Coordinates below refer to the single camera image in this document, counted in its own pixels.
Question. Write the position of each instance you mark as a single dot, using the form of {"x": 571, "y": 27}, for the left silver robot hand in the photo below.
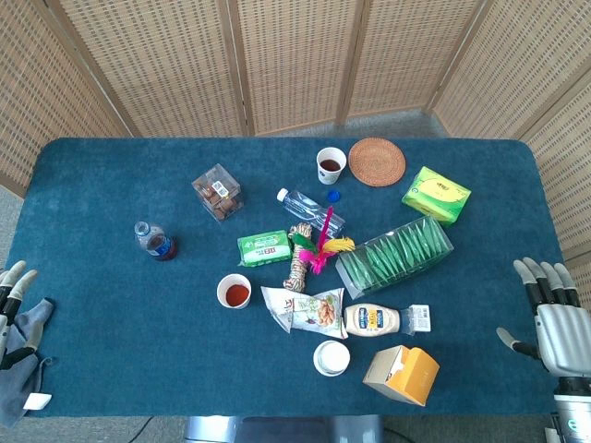
{"x": 14, "y": 281}

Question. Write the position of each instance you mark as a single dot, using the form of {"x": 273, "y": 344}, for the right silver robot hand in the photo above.
{"x": 563, "y": 337}

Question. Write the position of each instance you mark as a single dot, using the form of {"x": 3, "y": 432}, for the small dark soda bottle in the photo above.
{"x": 159, "y": 247}

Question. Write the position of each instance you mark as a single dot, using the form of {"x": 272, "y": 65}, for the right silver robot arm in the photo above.
{"x": 572, "y": 410}

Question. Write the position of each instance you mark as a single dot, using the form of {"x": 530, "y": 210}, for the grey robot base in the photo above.
{"x": 286, "y": 430}

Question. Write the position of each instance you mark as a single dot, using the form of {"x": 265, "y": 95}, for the mayonnaise squeeze bottle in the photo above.
{"x": 371, "y": 319}

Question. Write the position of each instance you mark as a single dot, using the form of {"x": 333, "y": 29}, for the paper cup with red liquid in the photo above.
{"x": 234, "y": 295}

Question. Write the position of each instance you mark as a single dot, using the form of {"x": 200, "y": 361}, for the blue bottle cap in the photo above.
{"x": 334, "y": 196}

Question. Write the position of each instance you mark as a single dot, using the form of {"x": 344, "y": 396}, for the paper cup with dark drink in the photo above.
{"x": 330, "y": 166}

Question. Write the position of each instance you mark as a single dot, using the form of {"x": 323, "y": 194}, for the clear plastic water bottle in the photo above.
{"x": 305, "y": 207}

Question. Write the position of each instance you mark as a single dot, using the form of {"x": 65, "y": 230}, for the blue table cloth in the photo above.
{"x": 138, "y": 346}

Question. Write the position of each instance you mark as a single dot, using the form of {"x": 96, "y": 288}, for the orange cardboard box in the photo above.
{"x": 406, "y": 376}

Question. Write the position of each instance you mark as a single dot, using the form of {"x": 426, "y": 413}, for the clear box of green sachets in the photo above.
{"x": 397, "y": 256}

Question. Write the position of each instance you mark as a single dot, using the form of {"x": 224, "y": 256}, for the green yellow tissue box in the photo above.
{"x": 436, "y": 194}

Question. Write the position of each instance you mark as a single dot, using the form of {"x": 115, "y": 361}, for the clear box of brown snacks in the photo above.
{"x": 217, "y": 194}

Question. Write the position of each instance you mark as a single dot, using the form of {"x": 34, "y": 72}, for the stack of upturned paper cups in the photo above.
{"x": 331, "y": 358}

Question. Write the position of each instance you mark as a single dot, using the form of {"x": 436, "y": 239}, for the green tissue pack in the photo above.
{"x": 264, "y": 248}

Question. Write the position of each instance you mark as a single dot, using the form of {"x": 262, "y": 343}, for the white nut snack bag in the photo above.
{"x": 309, "y": 311}

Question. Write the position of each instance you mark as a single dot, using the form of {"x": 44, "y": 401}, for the round woven rattan coaster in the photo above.
{"x": 377, "y": 161}

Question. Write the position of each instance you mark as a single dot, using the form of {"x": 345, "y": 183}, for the colourful feather shuttlecock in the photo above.
{"x": 318, "y": 258}

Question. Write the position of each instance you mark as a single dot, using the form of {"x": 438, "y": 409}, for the bamboo folding screen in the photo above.
{"x": 295, "y": 55}

